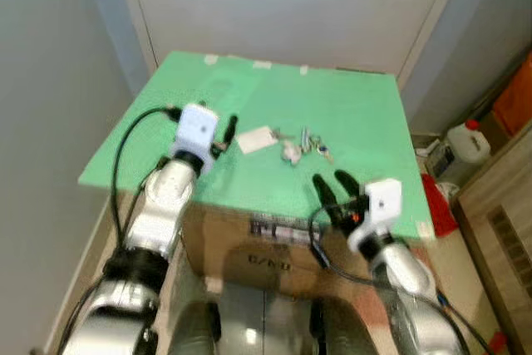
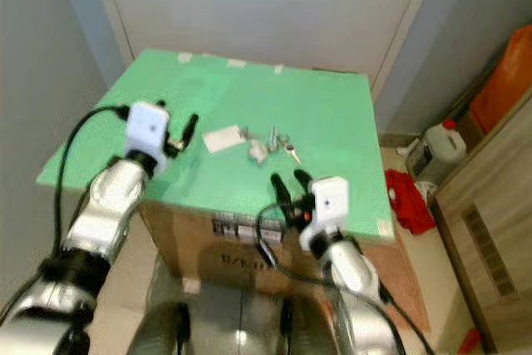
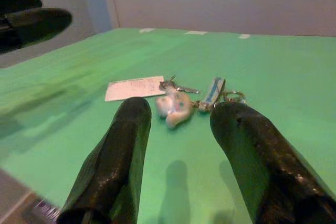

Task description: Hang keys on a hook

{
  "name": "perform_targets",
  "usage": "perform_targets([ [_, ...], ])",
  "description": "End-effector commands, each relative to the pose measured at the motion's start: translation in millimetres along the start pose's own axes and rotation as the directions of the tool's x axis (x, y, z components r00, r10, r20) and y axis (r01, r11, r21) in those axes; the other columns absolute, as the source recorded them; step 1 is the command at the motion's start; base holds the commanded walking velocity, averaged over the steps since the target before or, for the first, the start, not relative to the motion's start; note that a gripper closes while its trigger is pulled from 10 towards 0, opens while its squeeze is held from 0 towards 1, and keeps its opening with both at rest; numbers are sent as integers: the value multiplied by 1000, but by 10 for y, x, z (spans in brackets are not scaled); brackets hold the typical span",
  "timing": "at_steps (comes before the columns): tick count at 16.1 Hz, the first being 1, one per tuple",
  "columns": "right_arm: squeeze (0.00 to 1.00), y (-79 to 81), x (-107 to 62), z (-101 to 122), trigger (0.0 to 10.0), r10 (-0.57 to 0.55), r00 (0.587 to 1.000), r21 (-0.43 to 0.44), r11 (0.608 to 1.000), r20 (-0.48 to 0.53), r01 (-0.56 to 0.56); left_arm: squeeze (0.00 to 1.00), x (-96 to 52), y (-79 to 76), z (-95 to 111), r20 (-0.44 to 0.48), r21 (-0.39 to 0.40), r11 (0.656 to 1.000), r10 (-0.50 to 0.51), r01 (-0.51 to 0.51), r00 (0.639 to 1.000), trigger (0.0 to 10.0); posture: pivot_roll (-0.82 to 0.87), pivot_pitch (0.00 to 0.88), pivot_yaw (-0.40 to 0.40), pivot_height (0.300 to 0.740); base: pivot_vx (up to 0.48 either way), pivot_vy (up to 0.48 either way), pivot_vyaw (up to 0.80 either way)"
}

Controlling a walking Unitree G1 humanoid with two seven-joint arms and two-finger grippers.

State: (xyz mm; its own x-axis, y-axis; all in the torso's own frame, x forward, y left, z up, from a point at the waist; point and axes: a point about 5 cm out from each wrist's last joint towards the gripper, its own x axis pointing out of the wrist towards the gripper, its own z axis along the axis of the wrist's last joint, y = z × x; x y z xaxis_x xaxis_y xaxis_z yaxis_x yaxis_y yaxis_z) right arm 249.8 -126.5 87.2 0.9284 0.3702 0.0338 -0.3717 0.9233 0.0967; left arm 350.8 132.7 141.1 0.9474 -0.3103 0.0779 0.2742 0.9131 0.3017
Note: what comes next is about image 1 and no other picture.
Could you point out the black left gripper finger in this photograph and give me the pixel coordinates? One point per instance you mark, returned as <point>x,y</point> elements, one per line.
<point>231,130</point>

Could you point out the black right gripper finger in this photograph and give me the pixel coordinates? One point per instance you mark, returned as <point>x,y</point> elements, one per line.
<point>325,191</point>
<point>349,184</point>

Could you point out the key bunch with white fob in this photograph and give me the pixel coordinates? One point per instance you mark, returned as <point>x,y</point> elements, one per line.
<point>293,151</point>

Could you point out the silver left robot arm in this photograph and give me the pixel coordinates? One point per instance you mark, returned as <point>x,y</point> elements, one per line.
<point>158,205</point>

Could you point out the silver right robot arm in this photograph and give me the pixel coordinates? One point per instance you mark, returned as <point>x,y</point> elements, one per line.
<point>407,280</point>

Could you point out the white card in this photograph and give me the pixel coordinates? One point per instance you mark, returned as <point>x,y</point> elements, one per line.
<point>256,140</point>

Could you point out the green table mat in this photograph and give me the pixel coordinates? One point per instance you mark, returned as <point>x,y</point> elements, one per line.
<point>349,114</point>

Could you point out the brown cardboard box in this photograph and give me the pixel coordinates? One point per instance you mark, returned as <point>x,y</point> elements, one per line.
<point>241,251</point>

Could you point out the robot right leg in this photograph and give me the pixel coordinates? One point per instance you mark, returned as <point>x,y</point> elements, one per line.
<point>337,326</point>

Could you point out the robot leg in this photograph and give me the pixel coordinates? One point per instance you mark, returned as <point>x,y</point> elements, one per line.
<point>195,326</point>
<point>337,326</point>

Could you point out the white jug with red cap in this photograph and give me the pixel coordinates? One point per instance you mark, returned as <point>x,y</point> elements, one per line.
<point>467,144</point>

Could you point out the wooden wardrobe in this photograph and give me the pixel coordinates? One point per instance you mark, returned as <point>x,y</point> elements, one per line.
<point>499,247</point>

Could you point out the robot left leg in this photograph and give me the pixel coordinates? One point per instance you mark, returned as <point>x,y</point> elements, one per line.
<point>195,326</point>

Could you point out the orange bag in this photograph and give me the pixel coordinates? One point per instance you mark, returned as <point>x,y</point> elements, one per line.
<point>515,97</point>

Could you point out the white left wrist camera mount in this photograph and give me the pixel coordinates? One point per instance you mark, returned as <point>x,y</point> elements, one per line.
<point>195,130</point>

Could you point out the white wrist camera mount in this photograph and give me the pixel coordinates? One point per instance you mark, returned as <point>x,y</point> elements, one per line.
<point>381,205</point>
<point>195,130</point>

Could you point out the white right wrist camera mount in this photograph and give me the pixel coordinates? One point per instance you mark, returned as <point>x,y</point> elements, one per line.
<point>381,205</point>

